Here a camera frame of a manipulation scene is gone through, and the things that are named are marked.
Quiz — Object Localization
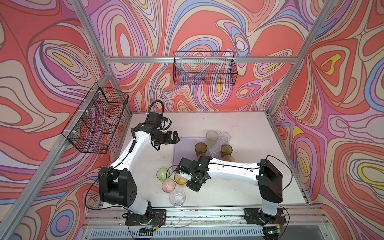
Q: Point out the large pale green glass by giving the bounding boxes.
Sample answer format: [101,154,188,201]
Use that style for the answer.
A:
[206,130,219,148]

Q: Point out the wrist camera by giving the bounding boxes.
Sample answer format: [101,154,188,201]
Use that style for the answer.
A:
[176,158,198,175]
[145,112,173,131]

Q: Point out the amber brown glass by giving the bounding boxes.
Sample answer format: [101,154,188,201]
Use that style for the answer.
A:
[221,145,233,158]

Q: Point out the clear glass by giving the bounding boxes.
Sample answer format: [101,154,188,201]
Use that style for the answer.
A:
[207,144,221,158]
[170,189,186,207]
[218,132,231,146]

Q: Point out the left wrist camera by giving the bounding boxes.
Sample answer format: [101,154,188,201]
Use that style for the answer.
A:
[145,112,173,131]

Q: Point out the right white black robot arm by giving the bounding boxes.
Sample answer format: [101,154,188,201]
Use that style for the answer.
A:
[176,156,283,217]

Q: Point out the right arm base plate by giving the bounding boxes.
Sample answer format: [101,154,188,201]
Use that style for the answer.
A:
[244,208,287,226]

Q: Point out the black wire basket left wall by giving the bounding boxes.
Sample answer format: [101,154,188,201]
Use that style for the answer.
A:
[62,83,129,154]

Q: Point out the black wire basket back wall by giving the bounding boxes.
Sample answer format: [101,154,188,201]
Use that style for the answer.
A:
[173,50,238,86]

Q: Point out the yellow glass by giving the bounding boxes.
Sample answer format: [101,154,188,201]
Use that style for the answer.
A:
[174,173,188,187]

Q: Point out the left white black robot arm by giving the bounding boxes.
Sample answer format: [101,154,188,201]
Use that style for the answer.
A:
[98,124,180,215]

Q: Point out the black wire basket wall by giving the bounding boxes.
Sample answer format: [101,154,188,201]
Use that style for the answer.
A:
[62,83,129,154]
[173,50,238,86]

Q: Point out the pink glass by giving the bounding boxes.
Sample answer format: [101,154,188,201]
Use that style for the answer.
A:
[162,179,176,193]
[223,155,236,163]

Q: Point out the bright green glass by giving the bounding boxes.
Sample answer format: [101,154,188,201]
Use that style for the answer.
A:
[156,168,171,181]

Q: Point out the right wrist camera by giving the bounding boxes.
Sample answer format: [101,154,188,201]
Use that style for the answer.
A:
[176,158,198,175]

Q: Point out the aluminium front rail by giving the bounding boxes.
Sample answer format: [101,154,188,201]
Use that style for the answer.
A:
[83,205,331,228]

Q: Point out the olive dark glass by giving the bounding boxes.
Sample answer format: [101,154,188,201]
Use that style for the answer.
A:
[195,142,208,157]

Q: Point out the lavender rectangular plastic tray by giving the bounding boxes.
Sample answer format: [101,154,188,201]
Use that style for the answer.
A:
[172,137,206,171]

